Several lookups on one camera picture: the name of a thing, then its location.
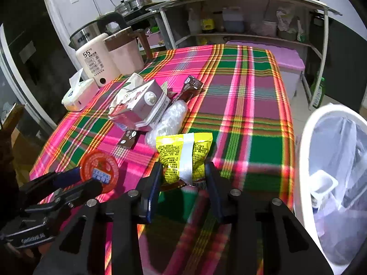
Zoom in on pink brown jug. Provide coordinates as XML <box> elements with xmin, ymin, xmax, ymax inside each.
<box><xmin>104</xmin><ymin>26</ymin><xmax>154</xmax><ymax>73</ymax></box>

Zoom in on white plastic bottle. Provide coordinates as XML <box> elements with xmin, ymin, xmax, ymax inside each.
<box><xmin>188</xmin><ymin>8</ymin><xmax>201</xmax><ymax>33</ymax></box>

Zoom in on steel electric kettle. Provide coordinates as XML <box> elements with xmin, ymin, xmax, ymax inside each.
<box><xmin>69</xmin><ymin>12</ymin><xmax>128</xmax><ymax>50</ymax></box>

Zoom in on white tissue pack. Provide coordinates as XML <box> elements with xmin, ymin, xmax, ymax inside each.
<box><xmin>61</xmin><ymin>68</ymin><xmax>99</xmax><ymax>111</ymax></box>

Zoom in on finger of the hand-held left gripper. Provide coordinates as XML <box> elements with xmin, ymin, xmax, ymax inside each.
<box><xmin>19</xmin><ymin>166</ymin><xmax>84</xmax><ymax>197</ymax></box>
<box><xmin>51</xmin><ymin>178</ymin><xmax>104</xmax><ymax>207</ymax></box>

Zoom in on white round trash bin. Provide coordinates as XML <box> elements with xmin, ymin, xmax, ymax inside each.
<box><xmin>293</xmin><ymin>104</ymin><xmax>367</xmax><ymax>267</ymax></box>

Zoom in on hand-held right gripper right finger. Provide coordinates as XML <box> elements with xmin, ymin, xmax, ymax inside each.
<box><xmin>204</xmin><ymin>162</ymin><xmax>334</xmax><ymax>275</ymax></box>

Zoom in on black cabinet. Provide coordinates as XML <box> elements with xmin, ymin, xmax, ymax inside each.
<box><xmin>311</xmin><ymin>10</ymin><xmax>367</xmax><ymax>104</ymax></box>

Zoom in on white drink carton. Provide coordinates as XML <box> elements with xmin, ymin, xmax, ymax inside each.
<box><xmin>115</xmin><ymin>80</ymin><xmax>171</xmax><ymax>131</ymax></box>

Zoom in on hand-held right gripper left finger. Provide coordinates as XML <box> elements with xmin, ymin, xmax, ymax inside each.
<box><xmin>33</xmin><ymin>162</ymin><xmax>164</xmax><ymax>275</ymax></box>

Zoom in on yellow oil bottle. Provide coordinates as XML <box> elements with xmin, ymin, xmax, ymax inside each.
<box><xmin>201</xmin><ymin>10</ymin><xmax>215</xmax><ymax>33</ymax></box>

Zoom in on crumpled white plastic bag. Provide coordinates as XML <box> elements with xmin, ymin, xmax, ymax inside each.
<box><xmin>276</xmin><ymin>6</ymin><xmax>304</xmax><ymax>41</ymax></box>

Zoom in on white plastic tub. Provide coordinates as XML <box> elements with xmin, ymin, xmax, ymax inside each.
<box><xmin>262</xmin><ymin>20</ymin><xmax>278</xmax><ymax>36</ymax></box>

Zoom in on green plastic bottle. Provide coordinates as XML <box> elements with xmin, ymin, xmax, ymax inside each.
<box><xmin>311</xmin><ymin>76</ymin><xmax>326</xmax><ymax>109</ymax></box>

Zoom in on red round foil lid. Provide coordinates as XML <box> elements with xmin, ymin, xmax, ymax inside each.
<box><xmin>80</xmin><ymin>150</ymin><xmax>119</xmax><ymax>193</ymax></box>

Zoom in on small brown wrapper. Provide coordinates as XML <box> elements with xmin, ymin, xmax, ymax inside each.
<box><xmin>118</xmin><ymin>130</ymin><xmax>139</xmax><ymax>149</ymax></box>

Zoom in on clear plastic bag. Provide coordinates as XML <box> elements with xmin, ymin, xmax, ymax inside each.
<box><xmin>145</xmin><ymin>100</ymin><xmax>188</xmax><ymax>149</ymax></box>

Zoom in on yellow snack packet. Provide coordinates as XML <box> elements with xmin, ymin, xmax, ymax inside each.
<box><xmin>156</xmin><ymin>132</ymin><xmax>213</xmax><ymax>188</ymax></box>

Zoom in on brown stick sachet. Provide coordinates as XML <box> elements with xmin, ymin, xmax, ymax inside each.
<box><xmin>169</xmin><ymin>75</ymin><xmax>203</xmax><ymax>104</ymax></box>

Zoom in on clear bin liner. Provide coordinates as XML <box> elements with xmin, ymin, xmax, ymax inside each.
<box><xmin>311</xmin><ymin>115</ymin><xmax>367</xmax><ymax>264</ymax></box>

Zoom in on cream water dispenser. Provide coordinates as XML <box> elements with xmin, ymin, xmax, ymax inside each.
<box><xmin>75</xmin><ymin>33</ymin><xmax>121</xmax><ymax>88</ymax></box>

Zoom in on pink green plaid tablecloth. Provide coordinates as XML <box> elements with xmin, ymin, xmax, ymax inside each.
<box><xmin>29</xmin><ymin>44</ymin><xmax>296</xmax><ymax>275</ymax></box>

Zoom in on blue plastic jug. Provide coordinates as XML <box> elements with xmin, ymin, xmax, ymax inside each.
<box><xmin>222</xmin><ymin>6</ymin><xmax>245</xmax><ymax>33</ymax></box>

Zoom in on white printed paper cup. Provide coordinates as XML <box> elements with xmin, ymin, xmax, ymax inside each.
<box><xmin>311</xmin><ymin>170</ymin><xmax>339</xmax><ymax>207</ymax></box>

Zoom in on purple lid storage box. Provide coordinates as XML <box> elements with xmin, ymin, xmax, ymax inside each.
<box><xmin>225</xmin><ymin>41</ymin><xmax>305</xmax><ymax>98</ymax></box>

